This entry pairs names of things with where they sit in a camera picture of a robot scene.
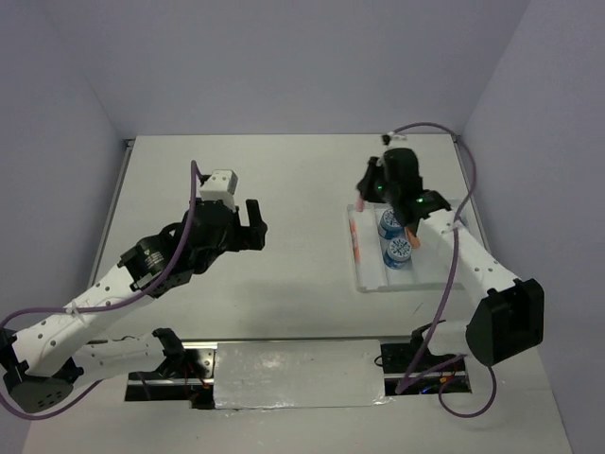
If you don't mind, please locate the blue paint jar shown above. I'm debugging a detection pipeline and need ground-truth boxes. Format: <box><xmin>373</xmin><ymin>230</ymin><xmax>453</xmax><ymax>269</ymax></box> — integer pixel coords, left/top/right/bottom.
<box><xmin>383</xmin><ymin>236</ymin><xmax>412</xmax><ymax>270</ymax></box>
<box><xmin>378</xmin><ymin>208</ymin><xmax>404</xmax><ymax>240</ymax></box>

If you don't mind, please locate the orange highlighter pen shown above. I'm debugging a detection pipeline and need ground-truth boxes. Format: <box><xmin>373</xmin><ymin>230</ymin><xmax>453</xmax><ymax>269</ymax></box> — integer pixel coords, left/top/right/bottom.
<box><xmin>349</xmin><ymin>219</ymin><xmax>360</xmax><ymax>264</ymax></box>

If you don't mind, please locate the orange highlighter cap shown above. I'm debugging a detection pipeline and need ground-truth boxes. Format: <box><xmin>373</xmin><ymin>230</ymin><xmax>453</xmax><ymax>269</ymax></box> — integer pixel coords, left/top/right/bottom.
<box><xmin>406</xmin><ymin>227</ymin><xmax>421</xmax><ymax>249</ymax></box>

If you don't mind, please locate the pink highlighter cap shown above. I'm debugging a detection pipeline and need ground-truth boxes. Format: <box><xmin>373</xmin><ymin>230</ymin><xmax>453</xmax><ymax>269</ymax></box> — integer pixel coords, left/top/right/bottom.
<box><xmin>355</xmin><ymin>196</ymin><xmax>365</xmax><ymax>212</ymax></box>

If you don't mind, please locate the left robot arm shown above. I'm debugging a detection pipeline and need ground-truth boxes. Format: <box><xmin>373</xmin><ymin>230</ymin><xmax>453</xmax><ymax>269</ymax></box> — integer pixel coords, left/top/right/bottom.
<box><xmin>1</xmin><ymin>199</ymin><xmax>268</xmax><ymax>421</ymax></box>

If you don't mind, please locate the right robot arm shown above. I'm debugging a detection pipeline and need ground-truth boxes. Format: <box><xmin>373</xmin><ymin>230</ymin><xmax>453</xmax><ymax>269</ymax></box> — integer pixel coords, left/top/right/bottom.
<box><xmin>357</xmin><ymin>148</ymin><xmax>545</xmax><ymax>370</ymax></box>

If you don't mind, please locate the clear plastic organizer tray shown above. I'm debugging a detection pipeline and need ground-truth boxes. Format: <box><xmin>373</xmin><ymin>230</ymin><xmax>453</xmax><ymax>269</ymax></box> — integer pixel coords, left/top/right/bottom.
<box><xmin>347</xmin><ymin>203</ymin><xmax>449</xmax><ymax>293</ymax></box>

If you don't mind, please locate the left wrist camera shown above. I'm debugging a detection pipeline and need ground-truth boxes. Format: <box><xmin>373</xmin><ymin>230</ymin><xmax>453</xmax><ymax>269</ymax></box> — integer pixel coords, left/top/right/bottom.
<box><xmin>199</xmin><ymin>169</ymin><xmax>238</xmax><ymax>212</ymax></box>

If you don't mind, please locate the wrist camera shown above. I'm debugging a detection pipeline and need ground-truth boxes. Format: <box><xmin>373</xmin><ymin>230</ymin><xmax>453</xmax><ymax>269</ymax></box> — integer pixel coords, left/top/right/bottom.
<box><xmin>381</xmin><ymin>131</ymin><xmax>407</xmax><ymax>147</ymax></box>
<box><xmin>199</xmin><ymin>169</ymin><xmax>238</xmax><ymax>212</ymax></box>

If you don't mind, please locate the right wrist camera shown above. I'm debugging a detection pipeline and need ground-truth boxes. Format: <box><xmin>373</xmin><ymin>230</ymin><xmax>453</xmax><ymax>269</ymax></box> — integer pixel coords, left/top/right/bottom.
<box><xmin>381</xmin><ymin>131</ymin><xmax>407</xmax><ymax>147</ymax></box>

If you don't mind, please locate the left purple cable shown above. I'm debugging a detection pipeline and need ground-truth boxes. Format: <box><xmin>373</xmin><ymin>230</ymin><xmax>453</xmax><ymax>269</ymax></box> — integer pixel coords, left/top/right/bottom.
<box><xmin>0</xmin><ymin>160</ymin><xmax>209</xmax><ymax>421</ymax></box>

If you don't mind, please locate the purple cable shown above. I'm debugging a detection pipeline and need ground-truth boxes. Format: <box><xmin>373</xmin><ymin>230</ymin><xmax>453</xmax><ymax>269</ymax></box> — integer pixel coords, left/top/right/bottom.
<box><xmin>387</xmin><ymin>121</ymin><xmax>498</xmax><ymax>420</ymax></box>
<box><xmin>0</xmin><ymin>160</ymin><xmax>209</xmax><ymax>421</ymax></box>

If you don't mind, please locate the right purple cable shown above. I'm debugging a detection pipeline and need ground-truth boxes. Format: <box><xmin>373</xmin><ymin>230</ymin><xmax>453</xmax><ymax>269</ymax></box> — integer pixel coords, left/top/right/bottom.
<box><xmin>387</xmin><ymin>121</ymin><xmax>498</xmax><ymax>420</ymax></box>

